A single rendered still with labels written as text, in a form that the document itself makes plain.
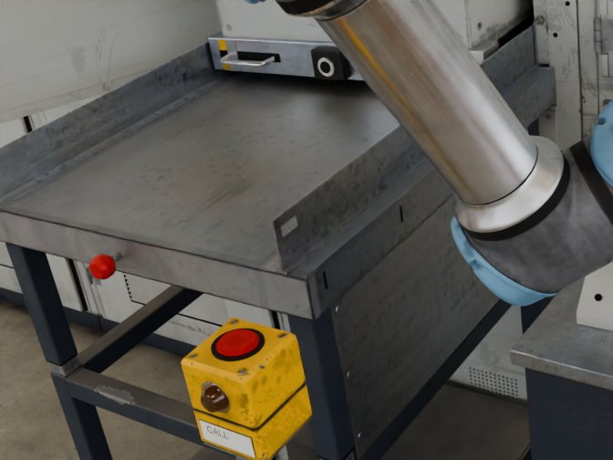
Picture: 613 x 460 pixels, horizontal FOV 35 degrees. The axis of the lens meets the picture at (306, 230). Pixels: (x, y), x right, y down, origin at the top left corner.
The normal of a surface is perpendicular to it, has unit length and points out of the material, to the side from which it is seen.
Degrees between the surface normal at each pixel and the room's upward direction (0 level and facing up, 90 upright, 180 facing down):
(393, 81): 111
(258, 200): 0
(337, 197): 90
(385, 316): 90
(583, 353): 0
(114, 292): 90
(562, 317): 0
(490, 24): 90
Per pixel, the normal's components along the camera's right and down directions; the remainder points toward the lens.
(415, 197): 0.80, 0.15
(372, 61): -0.33, 0.78
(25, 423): -0.16, -0.88
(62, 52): 0.41, 0.36
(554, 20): -0.58, 0.46
